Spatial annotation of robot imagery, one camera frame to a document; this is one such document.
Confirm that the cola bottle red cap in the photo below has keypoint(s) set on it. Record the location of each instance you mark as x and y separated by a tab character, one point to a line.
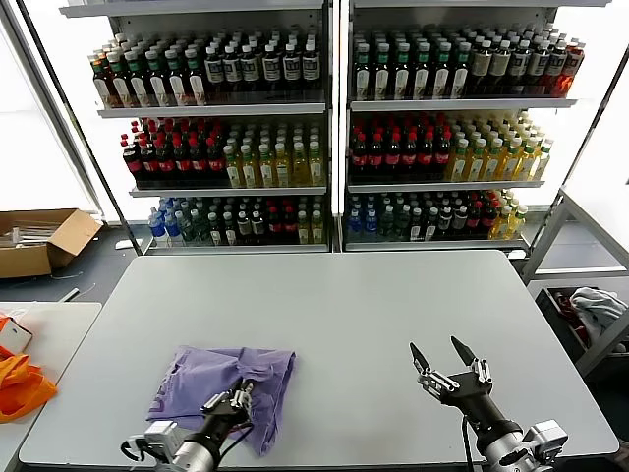
360	155
442	152
215	160
393	155
166	160
199	160
149	161
132	162
410	154
274	225
182	160
376	155
488	216
426	153
290	224
474	217

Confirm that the white sticks bundle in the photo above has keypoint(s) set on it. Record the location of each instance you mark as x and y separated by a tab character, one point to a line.
24	235

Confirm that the open cardboard box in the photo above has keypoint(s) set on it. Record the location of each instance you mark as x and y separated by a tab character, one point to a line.
29	260

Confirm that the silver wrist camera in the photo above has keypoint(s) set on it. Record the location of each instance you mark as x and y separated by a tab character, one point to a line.
162	437
545	440

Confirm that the purple printed t-shirt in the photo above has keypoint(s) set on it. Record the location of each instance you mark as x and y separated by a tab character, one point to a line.
196	378

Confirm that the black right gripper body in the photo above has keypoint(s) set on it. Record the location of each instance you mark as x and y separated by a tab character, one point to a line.
479	408

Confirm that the orange cloth bag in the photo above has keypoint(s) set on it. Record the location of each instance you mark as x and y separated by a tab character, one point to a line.
22	388

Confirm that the white grey garment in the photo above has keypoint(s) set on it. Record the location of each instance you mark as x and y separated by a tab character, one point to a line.
597	307

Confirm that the white flat strip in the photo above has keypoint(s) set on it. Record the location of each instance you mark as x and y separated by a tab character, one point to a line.
69	294

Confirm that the dark bottle grey label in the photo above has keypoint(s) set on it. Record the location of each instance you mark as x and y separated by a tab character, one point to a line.
519	67
555	67
537	67

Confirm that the grey bottle shelving unit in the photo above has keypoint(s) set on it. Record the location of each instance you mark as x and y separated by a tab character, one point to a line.
462	104
216	110

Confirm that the red garment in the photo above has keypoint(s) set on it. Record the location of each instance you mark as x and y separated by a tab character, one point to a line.
572	314

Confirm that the white and orange box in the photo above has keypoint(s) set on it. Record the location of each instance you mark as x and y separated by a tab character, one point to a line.
15	336

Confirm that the dark bottle beige label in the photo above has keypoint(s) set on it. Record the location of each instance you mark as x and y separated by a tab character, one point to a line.
481	68
499	67

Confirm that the yellow drink bottle green label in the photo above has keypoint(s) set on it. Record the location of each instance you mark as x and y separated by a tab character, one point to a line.
542	160
317	164
476	161
518	222
282	165
266	166
249	167
300	164
233	167
511	160
459	161
528	159
493	160
317	227
501	223
303	228

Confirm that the white side table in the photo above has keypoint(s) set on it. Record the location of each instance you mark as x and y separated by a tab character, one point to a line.
64	324

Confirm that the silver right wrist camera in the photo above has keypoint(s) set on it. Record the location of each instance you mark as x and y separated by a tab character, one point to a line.
545	440

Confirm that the green tinted bottle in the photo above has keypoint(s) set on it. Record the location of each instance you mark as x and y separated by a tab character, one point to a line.
403	223
387	223
201	227
187	227

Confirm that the grey slanted frame pole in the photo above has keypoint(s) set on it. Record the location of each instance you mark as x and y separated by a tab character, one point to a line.
49	115

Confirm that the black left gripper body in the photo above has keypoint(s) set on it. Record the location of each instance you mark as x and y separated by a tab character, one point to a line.
226	423

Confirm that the dark bottle white cap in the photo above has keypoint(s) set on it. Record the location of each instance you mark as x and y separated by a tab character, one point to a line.
416	225
431	224
214	229
229	229

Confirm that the blue water bottle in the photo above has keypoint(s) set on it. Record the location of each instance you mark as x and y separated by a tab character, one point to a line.
157	227
172	227
371	223
355	223

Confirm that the red drink bottle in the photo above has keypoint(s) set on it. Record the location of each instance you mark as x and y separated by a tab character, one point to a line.
571	69

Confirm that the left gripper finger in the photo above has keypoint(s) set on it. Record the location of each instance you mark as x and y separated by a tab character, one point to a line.
218	400
245	394

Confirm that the black slanted frame pole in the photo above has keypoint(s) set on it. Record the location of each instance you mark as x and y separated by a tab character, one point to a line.
577	150
78	125

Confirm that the small white block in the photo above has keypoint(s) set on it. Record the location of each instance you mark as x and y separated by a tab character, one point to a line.
517	254

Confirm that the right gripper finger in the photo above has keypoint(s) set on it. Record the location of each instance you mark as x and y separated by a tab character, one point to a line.
435	383
479	371

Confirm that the black bottle white square label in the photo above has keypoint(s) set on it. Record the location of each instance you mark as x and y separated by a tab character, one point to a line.
444	218
214	71
249	70
271	70
459	218
291	69
244	227
232	71
259	226
310	69

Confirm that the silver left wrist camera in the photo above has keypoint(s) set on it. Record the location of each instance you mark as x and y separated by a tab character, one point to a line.
162	437

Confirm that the black storage crate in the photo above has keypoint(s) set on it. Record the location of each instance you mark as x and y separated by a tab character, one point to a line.
553	314

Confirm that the grey metal frame table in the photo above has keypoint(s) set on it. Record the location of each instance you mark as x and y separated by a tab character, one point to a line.
555	231

